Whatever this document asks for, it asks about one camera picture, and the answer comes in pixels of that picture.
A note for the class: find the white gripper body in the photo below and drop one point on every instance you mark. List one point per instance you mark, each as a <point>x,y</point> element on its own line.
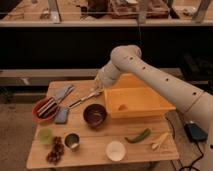
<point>98,84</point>

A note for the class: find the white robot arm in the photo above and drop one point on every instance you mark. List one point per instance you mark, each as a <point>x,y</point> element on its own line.
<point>192,101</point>

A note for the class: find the metal cup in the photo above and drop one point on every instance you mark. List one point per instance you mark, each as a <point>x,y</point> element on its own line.
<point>72,141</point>

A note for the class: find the green plastic cup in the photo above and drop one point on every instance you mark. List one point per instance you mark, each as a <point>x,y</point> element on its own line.
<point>45,136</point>

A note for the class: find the white dish brush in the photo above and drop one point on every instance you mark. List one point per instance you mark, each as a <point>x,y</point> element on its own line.
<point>76,103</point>

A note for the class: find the dark brown bowl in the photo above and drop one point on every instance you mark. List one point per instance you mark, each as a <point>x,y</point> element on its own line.
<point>94,115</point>

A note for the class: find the orange food piece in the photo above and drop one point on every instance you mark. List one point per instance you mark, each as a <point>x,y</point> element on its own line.
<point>122,107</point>

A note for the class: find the yellow plastic bin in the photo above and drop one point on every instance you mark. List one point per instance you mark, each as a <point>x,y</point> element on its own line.
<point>140,99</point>

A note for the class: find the grey spatula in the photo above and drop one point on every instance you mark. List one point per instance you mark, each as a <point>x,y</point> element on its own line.
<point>60,93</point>

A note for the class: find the blue sponge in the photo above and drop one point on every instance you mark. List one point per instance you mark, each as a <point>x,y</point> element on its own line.
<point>62,115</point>

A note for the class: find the striped cloth in bowl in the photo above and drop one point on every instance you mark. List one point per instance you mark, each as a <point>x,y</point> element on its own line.
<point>45,106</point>

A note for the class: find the red bowl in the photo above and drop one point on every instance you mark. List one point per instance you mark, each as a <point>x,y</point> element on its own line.
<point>51,113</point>

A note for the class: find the white small bowl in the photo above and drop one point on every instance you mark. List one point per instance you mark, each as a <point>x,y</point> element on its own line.
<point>115,151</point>

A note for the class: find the green pepper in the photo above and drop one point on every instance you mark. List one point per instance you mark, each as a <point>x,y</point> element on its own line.
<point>140,137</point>

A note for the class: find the yellow corn piece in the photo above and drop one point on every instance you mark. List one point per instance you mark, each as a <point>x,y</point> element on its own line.
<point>158,142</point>

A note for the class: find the bunch of purple grapes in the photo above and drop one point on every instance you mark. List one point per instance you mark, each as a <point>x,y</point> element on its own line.
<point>57,151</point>

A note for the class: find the black foot pedal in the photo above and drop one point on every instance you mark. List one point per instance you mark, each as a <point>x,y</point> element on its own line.
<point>195,133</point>

